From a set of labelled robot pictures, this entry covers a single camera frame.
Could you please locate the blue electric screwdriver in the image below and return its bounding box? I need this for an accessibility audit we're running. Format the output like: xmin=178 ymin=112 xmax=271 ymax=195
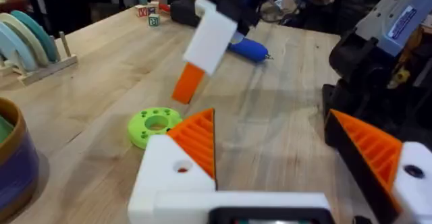
xmin=227 ymin=31 xmax=275 ymax=63

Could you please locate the purple and brown toy tub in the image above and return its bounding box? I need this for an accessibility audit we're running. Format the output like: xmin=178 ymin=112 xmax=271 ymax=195
xmin=0 ymin=97 xmax=41 ymax=222

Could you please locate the black case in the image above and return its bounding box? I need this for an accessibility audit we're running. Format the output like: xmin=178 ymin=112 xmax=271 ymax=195
xmin=169 ymin=0 xmax=205 ymax=28

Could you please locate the white orange left gripper left finger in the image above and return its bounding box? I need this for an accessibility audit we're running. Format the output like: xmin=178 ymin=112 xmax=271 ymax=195
xmin=127 ymin=107 xmax=217 ymax=224

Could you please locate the teal plate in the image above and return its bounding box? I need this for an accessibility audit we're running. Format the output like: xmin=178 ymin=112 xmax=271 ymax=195
xmin=9 ymin=9 xmax=61 ymax=63

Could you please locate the wooden peg rack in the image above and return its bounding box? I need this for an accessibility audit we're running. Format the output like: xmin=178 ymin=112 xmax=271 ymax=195
xmin=0 ymin=31 xmax=79 ymax=87

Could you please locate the green disc with holes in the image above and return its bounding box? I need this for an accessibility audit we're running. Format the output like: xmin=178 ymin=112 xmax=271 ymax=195
xmin=127 ymin=107 xmax=184 ymax=150

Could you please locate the white orange left gripper right finger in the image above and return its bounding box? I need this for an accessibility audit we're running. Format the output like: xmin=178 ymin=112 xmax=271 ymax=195
xmin=323 ymin=109 xmax=432 ymax=224

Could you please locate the blue letter toy block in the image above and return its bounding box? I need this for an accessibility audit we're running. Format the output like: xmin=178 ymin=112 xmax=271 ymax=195
xmin=146 ymin=1 xmax=161 ymax=16

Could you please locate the crumpled clear plastic bag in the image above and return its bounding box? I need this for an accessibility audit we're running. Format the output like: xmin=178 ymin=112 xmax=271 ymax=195
xmin=259 ymin=0 xmax=303 ymax=25

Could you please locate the cream plate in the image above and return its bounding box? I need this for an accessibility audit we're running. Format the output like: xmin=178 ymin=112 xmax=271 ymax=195
xmin=0 ymin=12 xmax=50 ymax=68

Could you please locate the light blue plate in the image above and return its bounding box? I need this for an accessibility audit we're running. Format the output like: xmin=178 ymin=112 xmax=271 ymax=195
xmin=0 ymin=21 xmax=38 ymax=73

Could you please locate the green letter toy block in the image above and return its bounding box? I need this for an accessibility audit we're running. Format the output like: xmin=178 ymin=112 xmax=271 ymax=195
xmin=148 ymin=13 xmax=161 ymax=28

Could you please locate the red letter toy block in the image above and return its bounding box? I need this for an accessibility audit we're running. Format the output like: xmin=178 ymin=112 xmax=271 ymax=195
xmin=135 ymin=4 xmax=150 ymax=18

